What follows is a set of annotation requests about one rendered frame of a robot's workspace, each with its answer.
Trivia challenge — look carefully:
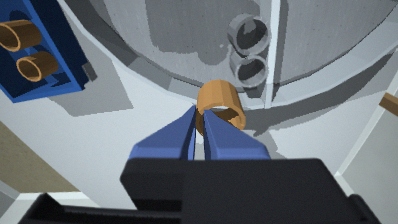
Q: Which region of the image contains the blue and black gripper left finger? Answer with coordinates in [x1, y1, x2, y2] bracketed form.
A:
[127, 105, 196, 161]

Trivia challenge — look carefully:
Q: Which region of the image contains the grey metal ring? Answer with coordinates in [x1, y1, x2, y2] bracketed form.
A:
[227, 13, 271, 56]
[229, 50, 268, 88]

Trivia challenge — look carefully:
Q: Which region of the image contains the blue crate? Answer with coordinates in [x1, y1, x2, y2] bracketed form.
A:
[0, 0, 98, 103]

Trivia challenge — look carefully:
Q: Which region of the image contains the bronze bushing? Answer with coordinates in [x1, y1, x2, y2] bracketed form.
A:
[16, 51, 58, 82]
[0, 19, 42, 52]
[195, 79, 245, 136]

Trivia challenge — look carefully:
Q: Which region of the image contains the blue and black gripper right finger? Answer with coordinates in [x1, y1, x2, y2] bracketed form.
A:
[203, 109, 271, 160]

